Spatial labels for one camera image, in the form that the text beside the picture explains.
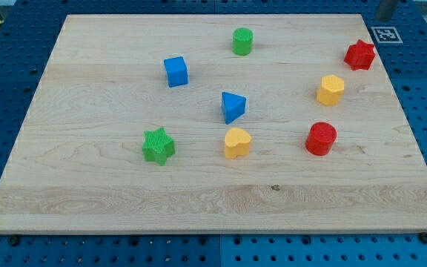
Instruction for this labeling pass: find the blue cube block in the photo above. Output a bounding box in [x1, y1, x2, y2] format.
[163, 56, 188, 88]

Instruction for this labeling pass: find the yellow hexagon block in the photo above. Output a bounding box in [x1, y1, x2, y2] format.
[316, 75, 345, 106]

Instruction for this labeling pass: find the wooden board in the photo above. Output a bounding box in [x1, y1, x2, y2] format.
[0, 14, 427, 235]

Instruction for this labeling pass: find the yellow heart block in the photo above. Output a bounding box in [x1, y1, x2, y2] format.
[224, 128, 252, 159]

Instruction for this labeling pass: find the blue triangle block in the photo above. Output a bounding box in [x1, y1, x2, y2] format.
[221, 92, 247, 125]

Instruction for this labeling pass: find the green star block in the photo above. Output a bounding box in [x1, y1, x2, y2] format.
[142, 127, 176, 165]

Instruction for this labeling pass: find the green cylinder block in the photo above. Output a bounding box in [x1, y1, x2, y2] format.
[232, 27, 254, 56]

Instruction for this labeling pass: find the red cylinder block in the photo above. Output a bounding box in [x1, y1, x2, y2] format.
[305, 122, 337, 156]

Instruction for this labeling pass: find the red star block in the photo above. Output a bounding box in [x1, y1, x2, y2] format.
[344, 39, 376, 70]

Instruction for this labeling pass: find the white fiducial marker tag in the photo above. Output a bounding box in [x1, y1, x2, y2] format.
[371, 26, 403, 44]

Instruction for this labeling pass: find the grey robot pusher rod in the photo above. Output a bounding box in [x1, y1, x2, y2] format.
[374, 0, 400, 22]

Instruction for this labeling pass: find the black bolt left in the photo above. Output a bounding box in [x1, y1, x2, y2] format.
[7, 235, 21, 247]

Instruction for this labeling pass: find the black bolt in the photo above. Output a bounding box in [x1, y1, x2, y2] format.
[418, 232, 427, 244]
[7, 235, 21, 247]

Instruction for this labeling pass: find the black bolt right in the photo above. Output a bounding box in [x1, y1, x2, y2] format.
[418, 232, 427, 244]

